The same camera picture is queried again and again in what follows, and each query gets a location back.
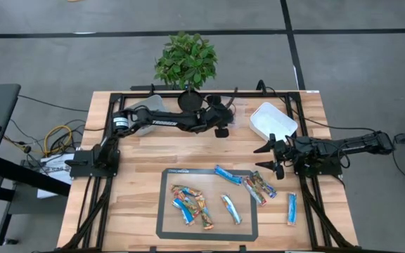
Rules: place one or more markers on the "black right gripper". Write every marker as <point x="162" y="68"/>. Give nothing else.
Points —
<point x="283" y="152"/>

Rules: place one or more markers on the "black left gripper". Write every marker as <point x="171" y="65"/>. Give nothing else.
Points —
<point x="218" y="116"/>

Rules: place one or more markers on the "green blue granola bar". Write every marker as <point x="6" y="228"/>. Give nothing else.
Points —
<point x="264" y="184"/>

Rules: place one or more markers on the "green orange granola bar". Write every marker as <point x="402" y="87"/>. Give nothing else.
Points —
<point x="205" y="214"/>

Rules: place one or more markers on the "bright blue granola bar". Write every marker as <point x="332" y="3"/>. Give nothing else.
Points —
<point x="185" y="212"/>

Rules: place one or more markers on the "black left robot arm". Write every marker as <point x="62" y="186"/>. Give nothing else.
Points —
<point x="164" y="123"/>

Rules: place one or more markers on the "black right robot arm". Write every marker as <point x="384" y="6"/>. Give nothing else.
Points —
<point x="357" y="144"/>

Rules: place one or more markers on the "pale blue granola bar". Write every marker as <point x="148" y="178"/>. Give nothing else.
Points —
<point x="231" y="209"/>

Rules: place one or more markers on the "blue orange granola bar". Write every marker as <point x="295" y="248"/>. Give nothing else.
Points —
<point x="185" y="190"/>

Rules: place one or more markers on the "yellow red granola bar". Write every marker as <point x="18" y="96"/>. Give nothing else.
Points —
<point x="192" y="205"/>

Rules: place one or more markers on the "black plant pot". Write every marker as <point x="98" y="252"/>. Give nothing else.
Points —
<point x="190" y="101"/>

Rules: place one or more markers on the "white plastic bin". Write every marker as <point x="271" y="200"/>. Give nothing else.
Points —
<point x="153" y="103"/>
<point x="273" y="121"/>

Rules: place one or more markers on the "green potted plant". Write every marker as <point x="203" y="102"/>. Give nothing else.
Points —
<point x="186" y="59"/>

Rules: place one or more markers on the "white cardboard box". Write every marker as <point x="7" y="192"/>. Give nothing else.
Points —
<point x="53" y="165"/>

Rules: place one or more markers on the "black aluminium frame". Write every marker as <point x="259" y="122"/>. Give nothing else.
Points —
<point x="280" y="94"/>

